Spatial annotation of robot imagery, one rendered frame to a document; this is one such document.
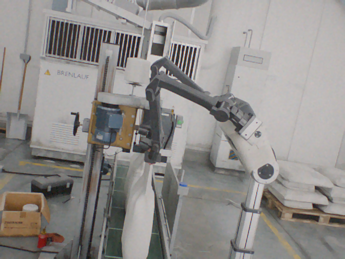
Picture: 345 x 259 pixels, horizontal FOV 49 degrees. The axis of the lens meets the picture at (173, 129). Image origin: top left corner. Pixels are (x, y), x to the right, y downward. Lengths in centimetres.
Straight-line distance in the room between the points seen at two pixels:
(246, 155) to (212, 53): 393
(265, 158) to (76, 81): 381
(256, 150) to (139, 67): 97
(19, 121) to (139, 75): 451
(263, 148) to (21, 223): 228
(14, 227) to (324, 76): 591
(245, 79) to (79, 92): 270
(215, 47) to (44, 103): 263
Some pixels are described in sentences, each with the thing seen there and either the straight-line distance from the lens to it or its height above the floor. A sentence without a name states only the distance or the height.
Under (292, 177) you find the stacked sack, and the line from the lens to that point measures 506.
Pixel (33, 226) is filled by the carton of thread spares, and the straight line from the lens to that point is 364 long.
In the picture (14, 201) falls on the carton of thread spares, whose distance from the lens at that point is 399.
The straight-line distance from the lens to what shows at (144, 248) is 258.
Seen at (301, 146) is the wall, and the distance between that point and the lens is 768.
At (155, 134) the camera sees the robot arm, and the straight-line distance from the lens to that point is 215.
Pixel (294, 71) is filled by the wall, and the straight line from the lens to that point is 740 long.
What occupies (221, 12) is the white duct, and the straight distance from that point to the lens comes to 596.
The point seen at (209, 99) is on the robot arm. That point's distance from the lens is 189.
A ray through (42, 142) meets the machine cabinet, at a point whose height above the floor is 26.
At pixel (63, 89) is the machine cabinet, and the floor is 106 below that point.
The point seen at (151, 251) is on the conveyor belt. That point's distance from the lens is 283.
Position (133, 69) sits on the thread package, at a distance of 256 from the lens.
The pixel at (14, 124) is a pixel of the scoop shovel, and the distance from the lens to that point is 689.
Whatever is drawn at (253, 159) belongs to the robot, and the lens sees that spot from 214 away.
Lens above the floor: 170
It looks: 10 degrees down
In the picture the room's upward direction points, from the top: 10 degrees clockwise
